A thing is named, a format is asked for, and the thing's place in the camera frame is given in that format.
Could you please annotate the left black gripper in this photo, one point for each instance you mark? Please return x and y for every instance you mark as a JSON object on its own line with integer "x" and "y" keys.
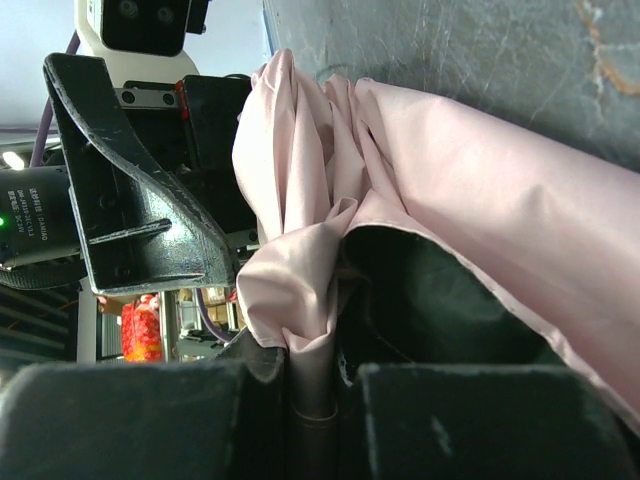
{"x": 142, "y": 228}

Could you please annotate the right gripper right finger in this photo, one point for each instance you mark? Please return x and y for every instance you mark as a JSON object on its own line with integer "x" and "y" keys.
{"x": 425, "y": 421}

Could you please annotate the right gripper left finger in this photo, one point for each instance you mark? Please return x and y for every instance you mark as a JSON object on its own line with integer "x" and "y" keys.
{"x": 220, "y": 418}

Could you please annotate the pink folding umbrella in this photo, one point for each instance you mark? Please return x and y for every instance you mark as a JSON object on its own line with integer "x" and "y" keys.
{"x": 550, "y": 231}

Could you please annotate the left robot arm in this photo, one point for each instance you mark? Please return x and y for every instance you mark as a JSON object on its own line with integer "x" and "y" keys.
{"x": 40, "y": 246}

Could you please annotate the red patterned object background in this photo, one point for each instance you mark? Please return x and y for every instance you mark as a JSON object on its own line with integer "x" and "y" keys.
{"x": 141, "y": 339}

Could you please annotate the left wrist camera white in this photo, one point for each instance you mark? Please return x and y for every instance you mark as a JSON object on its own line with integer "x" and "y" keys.
{"x": 141, "y": 40}

